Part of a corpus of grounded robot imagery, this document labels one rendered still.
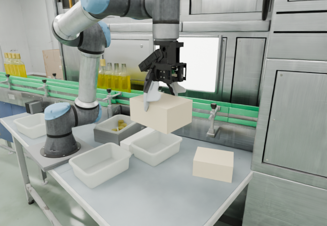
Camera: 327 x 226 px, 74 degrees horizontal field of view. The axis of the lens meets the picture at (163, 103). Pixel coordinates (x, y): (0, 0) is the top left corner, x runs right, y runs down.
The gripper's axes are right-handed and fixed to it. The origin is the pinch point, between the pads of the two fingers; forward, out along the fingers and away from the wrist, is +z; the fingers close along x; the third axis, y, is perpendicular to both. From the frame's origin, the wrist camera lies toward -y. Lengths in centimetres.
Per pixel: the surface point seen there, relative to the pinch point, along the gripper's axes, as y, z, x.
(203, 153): 1.3, 28.6, 26.5
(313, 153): 38, 22, 46
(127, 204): -6.4, 36.1, -10.5
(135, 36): -70, -19, 51
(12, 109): -175, 43, -5
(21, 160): -131, 71, -15
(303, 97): 31, 1, 44
